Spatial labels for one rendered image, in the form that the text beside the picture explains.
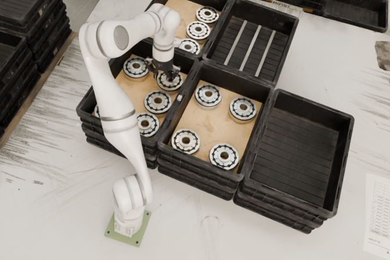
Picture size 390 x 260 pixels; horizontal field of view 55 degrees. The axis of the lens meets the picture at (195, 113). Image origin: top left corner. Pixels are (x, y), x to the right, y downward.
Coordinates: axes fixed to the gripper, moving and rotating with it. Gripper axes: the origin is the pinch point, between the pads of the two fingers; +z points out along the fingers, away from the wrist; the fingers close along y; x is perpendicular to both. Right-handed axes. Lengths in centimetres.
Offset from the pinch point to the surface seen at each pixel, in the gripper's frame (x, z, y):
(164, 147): -31.7, -7.6, 12.0
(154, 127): -22.1, -0.5, 5.1
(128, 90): -8.4, 2.5, -10.6
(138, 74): -2.2, -0.4, -9.0
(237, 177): -34, -8, 37
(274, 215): -34, 12, 55
